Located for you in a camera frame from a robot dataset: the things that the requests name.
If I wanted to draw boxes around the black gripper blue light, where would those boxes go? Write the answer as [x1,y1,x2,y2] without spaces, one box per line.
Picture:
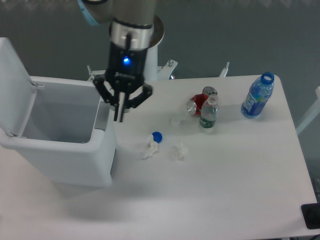
[93,42,153,123]

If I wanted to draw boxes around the white plastic trash can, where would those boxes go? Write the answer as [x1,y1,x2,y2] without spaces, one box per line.
[0,76,117,187]

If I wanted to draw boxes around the white trash can lid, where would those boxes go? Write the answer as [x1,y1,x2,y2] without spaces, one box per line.
[0,37,37,137]

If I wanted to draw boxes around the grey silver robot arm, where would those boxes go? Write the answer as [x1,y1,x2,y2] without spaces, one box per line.
[78,0,157,122]

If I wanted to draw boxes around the crushed red soda can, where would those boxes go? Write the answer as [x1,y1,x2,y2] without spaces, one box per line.
[186,86,218,116]

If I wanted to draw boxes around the blue bottle cap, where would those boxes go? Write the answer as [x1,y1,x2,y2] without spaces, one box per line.
[152,131,163,144]

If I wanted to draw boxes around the crumpled white tissue left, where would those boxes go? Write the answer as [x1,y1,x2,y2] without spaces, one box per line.
[141,134,159,160]

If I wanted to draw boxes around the crumpled white tissue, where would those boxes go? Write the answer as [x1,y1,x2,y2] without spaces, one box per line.
[173,142,189,161]
[141,134,159,160]

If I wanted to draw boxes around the crumpled white tissue right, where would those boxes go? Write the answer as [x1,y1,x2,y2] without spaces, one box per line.
[173,142,189,161]

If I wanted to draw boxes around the clear bottle green label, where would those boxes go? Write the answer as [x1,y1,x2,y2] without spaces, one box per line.
[199,93,219,129]

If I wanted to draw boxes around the blue plastic drink bottle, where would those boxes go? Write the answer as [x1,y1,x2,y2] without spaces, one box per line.
[241,71,275,119]

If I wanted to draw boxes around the black device at edge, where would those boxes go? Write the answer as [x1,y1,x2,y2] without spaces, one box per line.
[301,203,320,230]

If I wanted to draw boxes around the white frame at right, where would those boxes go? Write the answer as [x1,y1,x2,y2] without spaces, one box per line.
[295,86,320,136]

